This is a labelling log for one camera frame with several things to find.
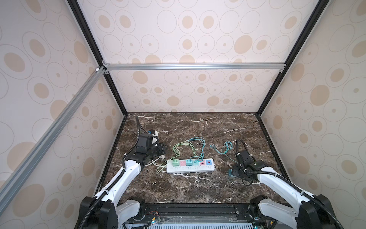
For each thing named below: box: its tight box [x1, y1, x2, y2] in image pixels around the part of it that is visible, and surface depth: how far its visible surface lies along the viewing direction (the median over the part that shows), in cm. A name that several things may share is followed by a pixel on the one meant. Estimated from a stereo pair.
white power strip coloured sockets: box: [166, 158, 215, 174], surface depth 89 cm
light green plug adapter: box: [172, 158, 180, 167], surface depth 87 cm
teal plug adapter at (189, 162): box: [185, 158, 194, 167], surface depth 87 cm
